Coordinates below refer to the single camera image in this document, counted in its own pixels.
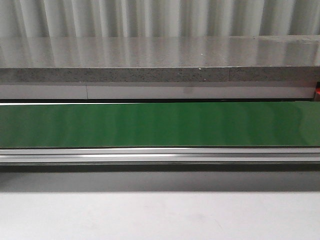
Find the red object at right edge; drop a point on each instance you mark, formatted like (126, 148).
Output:
(317, 92)

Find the grey speckled stone counter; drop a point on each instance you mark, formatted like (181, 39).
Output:
(241, 68)

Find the green conveyor belt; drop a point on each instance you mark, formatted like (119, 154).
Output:
(171, 124)

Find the white pleated curtain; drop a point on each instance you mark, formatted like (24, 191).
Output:
(158, 18)

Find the aluminium conveyor side rail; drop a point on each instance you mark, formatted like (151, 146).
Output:
(159, 155)

